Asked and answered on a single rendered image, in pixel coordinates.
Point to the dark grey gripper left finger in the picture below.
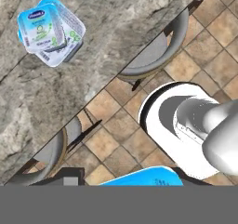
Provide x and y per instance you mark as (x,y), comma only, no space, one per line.
(70,173)

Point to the large blue white yogurt container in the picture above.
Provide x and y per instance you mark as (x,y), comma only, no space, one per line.
(73,32)

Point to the white and black round thing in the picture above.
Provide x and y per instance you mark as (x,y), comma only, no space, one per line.
(186,131)

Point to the small blue white yogurt container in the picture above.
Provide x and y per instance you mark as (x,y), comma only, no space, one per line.
(42,26)

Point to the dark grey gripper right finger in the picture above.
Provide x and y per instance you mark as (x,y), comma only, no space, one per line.
(193,181)

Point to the grey cushioned stool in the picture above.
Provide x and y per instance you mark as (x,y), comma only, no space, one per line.
(155,55)
(52,150)

